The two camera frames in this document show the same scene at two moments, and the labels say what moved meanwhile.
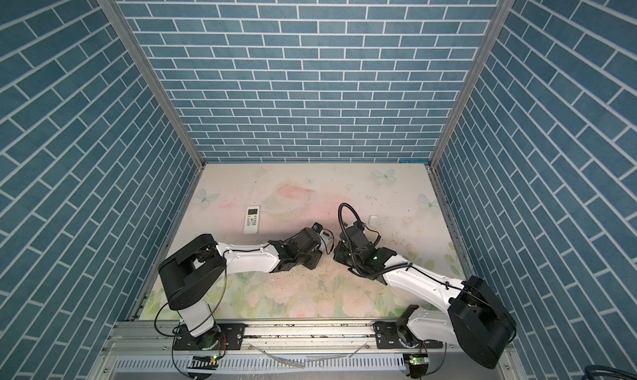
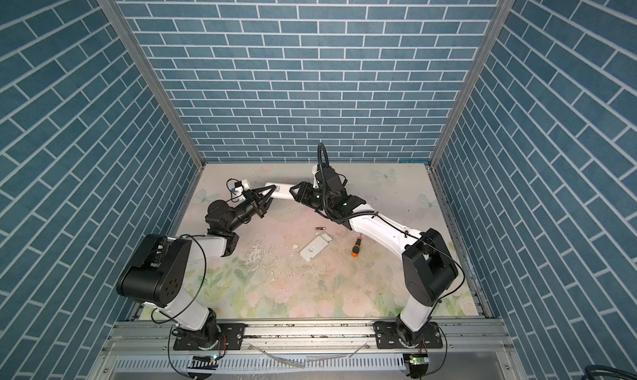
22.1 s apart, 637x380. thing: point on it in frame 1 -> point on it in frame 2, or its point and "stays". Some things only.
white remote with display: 252,220 -> 281,191
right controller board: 418,363 stays
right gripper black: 337,255 -> 304,193
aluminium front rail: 269,338 stays
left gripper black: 315,259 -> 259,201
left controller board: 203,362 stays
